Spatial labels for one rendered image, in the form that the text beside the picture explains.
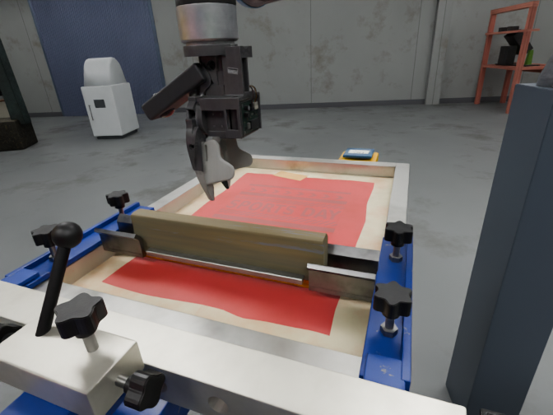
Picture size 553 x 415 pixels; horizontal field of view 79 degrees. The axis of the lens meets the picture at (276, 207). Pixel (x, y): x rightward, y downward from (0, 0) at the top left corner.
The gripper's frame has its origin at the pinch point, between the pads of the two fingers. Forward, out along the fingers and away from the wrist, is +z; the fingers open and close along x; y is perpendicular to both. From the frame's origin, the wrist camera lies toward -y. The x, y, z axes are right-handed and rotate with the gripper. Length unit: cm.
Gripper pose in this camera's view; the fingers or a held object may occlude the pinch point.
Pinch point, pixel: (215, 185)
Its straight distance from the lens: 54.1
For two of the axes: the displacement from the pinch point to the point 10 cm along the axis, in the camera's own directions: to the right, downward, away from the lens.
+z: 0.4, 9.1, 4.2
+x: 3.4, -4.1, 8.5
